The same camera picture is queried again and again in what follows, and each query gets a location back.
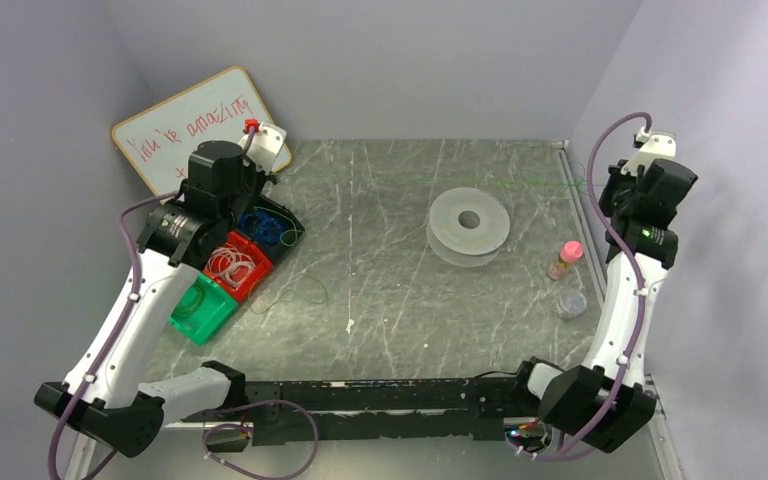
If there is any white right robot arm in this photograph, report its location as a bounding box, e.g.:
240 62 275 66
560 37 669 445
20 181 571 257
526 159 698 458

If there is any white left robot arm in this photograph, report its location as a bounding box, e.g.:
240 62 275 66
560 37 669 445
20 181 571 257
34 139 284 463

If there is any black storage bin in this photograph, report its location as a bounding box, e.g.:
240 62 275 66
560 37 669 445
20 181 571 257
235 194 306 265

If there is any pink capped small bottle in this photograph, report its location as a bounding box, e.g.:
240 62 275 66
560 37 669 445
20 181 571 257
547 241 584 281

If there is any whiteboard with red writing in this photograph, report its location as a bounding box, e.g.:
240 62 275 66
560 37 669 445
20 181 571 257
111 66 277 194

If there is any clear small jar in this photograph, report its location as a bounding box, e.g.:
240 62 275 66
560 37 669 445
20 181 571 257
554 289 588 320

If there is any green storage bin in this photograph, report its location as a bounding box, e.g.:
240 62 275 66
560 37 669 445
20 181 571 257
168 274 238 345

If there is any white perforated filament spool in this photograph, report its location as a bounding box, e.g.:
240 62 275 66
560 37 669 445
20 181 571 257
426 187 511 268

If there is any blue cable coil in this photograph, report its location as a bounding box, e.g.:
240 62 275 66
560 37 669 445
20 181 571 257
238 207 287 248

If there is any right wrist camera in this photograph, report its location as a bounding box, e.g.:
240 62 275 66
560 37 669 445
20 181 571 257
620 128 676 177

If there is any white cable coil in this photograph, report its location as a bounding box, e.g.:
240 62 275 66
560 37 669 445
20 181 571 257
203 241 257 287

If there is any green cable coil in bin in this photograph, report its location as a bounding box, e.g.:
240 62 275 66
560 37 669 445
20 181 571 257
173 288 208 323

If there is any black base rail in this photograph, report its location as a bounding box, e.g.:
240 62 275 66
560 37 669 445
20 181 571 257
178 370 558 446

